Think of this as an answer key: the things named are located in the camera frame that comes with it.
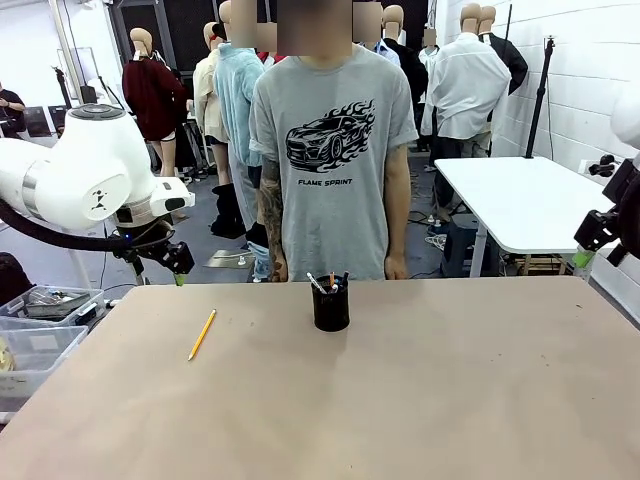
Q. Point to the person's right hand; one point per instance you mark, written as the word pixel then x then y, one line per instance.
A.
pixel 280 270

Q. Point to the black suit mannequin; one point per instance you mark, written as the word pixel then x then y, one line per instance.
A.
pixel 511 60

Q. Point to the orange pen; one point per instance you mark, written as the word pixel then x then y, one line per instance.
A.
pixel 332 280

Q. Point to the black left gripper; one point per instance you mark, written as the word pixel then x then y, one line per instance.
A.
pixel 172 257

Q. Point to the black tripod stand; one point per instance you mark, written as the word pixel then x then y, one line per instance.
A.
pixel 541 100

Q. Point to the tattooed right forearm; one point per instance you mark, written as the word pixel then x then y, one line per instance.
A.
pixel 271 210

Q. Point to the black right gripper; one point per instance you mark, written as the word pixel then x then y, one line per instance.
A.
pixel 600 227

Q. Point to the person in black shirt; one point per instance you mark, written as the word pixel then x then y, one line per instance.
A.
pixel 10 110

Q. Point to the clear bin with parts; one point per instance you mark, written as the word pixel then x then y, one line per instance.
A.
pixel 50 302

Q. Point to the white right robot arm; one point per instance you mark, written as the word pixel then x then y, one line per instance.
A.
pixel 627 120

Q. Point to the black pen with white tip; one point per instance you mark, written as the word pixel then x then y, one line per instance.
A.
pixel 315 283

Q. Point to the black mesh pen holder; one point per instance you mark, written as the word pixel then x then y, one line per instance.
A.
pixel 330 310

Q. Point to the white side table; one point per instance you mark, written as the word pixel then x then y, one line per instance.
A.
pixel 525 200

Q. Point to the person's left hand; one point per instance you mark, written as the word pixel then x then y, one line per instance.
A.
pixel 396 267

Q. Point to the person in grey t-shirt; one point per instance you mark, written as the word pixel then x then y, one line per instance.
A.
pixel 335 150

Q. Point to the cream jacket mannequin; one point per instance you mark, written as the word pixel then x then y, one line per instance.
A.
pixel 205 95

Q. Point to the red jacket mannequin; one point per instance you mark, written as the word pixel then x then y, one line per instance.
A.
pixel 267 56

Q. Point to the grey mannequin base plate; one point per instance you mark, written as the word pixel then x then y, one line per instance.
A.
pixel 230 259

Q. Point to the black jacket mannequin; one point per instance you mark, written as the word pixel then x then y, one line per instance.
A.
pixel 410 75

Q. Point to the clear plastic bin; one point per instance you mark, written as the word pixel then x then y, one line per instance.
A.
pixel 35 355

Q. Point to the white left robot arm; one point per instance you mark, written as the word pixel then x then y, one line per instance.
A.
pixel 75 175

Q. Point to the yellow pencil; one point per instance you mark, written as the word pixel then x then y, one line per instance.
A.
pixel 202 335

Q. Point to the maroon sweater mannequin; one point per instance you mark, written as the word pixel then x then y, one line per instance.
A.
pixel 150 95

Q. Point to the light blue fleece mannequin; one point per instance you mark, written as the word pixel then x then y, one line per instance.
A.
pixel 235 100

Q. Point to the white shirt mannequin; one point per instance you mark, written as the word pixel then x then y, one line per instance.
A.
pixel 465 95

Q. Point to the bare left forearm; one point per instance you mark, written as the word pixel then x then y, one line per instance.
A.
pixel 397 200

